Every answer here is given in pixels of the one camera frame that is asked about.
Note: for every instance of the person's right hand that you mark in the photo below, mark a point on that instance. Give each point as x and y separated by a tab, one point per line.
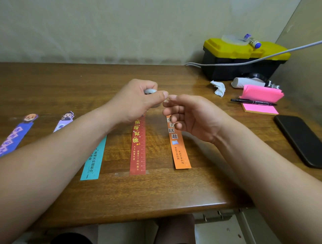
201	118

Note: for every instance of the person's left hand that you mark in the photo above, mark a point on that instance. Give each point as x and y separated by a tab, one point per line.
128	103

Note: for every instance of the person's right thumb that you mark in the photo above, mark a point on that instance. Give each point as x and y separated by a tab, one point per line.
180	97

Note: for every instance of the person's right little finger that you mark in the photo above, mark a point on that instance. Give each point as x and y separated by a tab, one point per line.
181	126

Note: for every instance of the person's left thumb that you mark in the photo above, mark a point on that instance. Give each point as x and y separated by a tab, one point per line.
158	96

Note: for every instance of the person's right middle finger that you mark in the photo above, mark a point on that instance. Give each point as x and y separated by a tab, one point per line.
173	110

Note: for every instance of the clear tape roll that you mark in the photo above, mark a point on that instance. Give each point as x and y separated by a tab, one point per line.
150	91

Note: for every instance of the person's right forearm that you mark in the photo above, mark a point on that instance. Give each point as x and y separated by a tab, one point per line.
271	181

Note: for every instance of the person's left forearm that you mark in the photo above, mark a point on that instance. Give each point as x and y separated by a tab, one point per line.
45	171

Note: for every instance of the orange paper bookmark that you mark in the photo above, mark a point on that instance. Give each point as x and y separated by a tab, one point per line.
180	153

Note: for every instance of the crumpled white tissue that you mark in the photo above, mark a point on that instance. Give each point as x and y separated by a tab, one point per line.
219	88

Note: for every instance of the red ruler bookmark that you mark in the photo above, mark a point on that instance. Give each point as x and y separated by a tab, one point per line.
137	150

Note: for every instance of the black toolbox with yellow lid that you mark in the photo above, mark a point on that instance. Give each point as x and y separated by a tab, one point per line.
226	67

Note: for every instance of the white paper roll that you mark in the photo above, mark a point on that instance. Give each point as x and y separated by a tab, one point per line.
246	82

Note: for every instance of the black pen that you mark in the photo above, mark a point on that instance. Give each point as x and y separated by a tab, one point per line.
251	101

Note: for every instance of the pink sticky note pad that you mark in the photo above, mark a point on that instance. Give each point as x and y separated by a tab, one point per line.
261	94

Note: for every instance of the white marker with blue cap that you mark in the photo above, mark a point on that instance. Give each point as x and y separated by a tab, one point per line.
252	42

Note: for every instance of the teal paper bookmark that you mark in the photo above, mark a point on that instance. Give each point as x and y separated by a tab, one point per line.
94	163

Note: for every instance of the metal binder clip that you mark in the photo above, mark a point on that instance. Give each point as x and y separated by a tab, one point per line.
273	85

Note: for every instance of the white bearded face bookmark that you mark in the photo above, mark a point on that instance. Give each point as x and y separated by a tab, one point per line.
64	122

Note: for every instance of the person's right leg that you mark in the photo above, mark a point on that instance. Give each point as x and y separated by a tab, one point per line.
174	230

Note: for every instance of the person's leg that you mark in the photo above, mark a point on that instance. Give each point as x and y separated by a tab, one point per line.
75	235
174	230

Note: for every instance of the black smartphone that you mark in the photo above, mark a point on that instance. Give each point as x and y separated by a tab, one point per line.
300	139

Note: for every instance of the purple cartoon face bookmark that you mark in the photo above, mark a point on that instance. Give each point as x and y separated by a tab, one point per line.
15	137

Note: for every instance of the person's left leg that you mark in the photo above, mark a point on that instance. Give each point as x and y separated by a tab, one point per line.
75	235

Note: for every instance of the metal drawer bracket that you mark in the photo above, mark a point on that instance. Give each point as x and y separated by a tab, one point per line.
213	215

